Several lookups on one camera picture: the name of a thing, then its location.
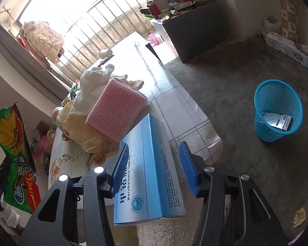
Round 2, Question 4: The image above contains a red thermos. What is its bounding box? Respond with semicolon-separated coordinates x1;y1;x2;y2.
147;1;160;19

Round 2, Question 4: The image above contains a blue mesh wastebasket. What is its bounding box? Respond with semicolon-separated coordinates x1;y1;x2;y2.
254;79;304;142

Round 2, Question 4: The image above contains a pink knit cloth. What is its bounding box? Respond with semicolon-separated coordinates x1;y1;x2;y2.
85;77;148;144

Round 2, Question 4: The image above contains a yellow plastic bag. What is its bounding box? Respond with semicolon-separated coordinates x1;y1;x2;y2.
59;99;120;155

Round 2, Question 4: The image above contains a beige quilted jacket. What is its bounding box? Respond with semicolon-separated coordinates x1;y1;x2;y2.
22;20;65;64

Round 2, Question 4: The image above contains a pink bag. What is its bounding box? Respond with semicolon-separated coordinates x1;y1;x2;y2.
31;134;46;157

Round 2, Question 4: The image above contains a pink cup on floor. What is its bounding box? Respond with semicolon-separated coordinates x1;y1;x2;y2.
149;33;162;47

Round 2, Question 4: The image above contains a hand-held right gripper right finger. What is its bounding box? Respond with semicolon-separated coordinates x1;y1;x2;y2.
178;140;291;246

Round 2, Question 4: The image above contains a black green box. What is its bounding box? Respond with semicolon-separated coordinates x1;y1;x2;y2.
139;7;153;20

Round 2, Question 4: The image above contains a patterned roll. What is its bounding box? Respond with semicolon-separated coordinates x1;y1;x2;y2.
276;0;298;40

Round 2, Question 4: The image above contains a green snack bag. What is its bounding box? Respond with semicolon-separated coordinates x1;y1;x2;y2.
0;102;41;214

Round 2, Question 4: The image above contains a grey cabinet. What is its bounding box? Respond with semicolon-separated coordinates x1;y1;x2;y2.
161;1;228;63

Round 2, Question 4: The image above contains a person's left hand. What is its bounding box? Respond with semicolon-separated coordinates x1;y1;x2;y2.
1;203;25;230

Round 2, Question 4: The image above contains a crumpled paper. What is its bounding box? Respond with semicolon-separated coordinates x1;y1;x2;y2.
293;207;307;229

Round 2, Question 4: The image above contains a red white flat box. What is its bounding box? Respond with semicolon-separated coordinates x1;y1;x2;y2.
175;1;195;9

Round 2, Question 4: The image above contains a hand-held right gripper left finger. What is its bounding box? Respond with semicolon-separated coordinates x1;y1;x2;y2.
18;141;130;246

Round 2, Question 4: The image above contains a floral tablecloth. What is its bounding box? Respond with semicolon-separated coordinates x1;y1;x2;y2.
47;32;224;208

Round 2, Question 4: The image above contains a white cotton glove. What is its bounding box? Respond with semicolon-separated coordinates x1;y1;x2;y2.
70;64;115;134
112;75;145;91

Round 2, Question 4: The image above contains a white medicine box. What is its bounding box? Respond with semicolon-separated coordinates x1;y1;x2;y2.
260;111;293;132

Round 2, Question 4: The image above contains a green snack packet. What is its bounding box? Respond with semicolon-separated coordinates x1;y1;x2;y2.
70;83;79;100

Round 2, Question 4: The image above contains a toilet paper pack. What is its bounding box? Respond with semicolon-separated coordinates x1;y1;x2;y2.
265;31;308;68

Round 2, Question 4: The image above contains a cardboard box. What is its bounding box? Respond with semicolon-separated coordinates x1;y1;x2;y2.
35;121;50;135

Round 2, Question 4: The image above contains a blue medicine box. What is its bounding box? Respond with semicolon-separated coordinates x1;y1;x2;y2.
113;113;186;226

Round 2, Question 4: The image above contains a colourful flat packet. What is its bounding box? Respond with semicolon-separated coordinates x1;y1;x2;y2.
295;43;308;57

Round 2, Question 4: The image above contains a metal window railing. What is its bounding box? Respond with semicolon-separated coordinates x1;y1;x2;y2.
45;0;154;88

